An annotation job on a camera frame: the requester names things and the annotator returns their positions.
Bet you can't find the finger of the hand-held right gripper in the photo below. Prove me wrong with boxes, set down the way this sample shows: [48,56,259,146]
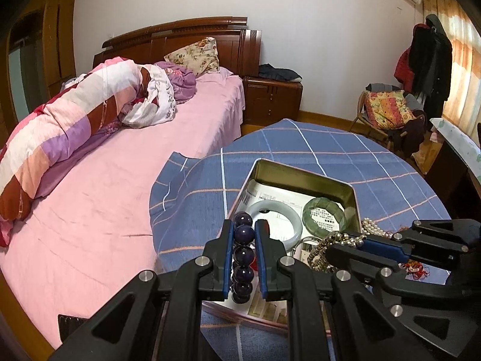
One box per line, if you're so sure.
[326,242,456,347]
[361,218,481,268]

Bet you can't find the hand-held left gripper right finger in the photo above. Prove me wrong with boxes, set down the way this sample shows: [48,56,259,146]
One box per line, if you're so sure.
[254,218,434,361]

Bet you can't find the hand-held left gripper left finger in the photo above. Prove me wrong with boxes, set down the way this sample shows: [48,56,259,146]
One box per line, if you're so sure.
[49,218,234,361]

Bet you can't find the dark purple bead bracelet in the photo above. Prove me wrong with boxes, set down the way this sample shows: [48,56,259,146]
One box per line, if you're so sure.
[230,212,257,305]

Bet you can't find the white jade bangle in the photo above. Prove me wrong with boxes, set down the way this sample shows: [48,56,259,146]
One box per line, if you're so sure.
[246,199,303,251]

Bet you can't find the metal bead necklace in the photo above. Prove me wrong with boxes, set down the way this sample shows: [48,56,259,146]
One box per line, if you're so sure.
[306,231,367,272]

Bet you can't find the green jade bangle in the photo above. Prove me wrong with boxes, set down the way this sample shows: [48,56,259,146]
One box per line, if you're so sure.
[302,196,356,234]

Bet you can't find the rectangular metal tin box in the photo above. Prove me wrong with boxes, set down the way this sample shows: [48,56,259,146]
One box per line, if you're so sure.
[225,158,358,326]

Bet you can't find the orange red tassel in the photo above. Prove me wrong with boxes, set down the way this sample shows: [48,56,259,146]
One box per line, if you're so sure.
[399,259,431,281]

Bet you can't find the dark wooden desk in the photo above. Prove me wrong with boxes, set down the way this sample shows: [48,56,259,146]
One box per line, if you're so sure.
[427,118,481,221]

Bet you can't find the printed paper sheet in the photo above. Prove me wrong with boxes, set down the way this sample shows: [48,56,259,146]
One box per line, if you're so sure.
[237,180,347,320]

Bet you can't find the white leaf print cover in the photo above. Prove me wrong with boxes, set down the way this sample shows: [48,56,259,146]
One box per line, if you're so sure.
[430,118,481,182]

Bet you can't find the dark clothes pile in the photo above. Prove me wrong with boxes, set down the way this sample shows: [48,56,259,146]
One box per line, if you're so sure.
[394,118,426,156]

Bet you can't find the blue plaid tablecloth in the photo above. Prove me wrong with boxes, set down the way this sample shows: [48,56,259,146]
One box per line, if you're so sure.
[149,118,452,361]

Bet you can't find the bed with pink sheet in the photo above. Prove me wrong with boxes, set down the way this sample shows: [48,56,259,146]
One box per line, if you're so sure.
[0,67,246,351]

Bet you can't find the colourful patchwork cushion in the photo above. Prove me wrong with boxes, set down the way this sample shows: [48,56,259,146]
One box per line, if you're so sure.
[363,90,416,131]

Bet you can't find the wooden chair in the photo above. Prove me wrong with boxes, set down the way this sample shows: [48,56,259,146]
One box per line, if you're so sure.
[349,82,427,148]

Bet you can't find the wooden nightstand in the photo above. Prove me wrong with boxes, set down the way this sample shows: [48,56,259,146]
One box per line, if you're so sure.
[241,76,304,127]

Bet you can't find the red hanging garment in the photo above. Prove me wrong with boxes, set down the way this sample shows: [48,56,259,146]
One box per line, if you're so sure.
[393,48,412,91]

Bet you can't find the black hanging coat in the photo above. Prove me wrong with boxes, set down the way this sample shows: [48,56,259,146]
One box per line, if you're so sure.
[407,14,453,112]

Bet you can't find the purple blanket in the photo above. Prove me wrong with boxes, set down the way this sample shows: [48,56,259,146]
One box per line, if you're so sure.
[153,61,197,105]

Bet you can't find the dark folded clothes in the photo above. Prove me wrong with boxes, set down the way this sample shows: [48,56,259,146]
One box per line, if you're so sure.
[257,63,303,83]

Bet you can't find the striped orange curtain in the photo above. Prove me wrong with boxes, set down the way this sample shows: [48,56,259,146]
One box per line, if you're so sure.
[418,0,481,137]

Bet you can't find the floral pillow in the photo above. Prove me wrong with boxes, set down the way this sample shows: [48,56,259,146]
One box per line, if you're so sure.
[164,36,220,77]

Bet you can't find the pink striped patchwork quilt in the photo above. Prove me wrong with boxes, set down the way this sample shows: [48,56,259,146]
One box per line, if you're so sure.
[0,56,178,248]

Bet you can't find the dark wooden headboard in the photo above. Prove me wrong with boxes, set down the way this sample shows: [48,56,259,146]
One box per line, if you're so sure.
[92,16,263,80]

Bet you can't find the brown wooden wardrobe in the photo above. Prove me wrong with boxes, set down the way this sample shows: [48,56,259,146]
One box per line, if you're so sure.
[0,0,80,133]

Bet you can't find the pearl necklace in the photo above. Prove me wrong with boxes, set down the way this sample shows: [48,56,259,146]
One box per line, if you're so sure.
[360,217,392,240]

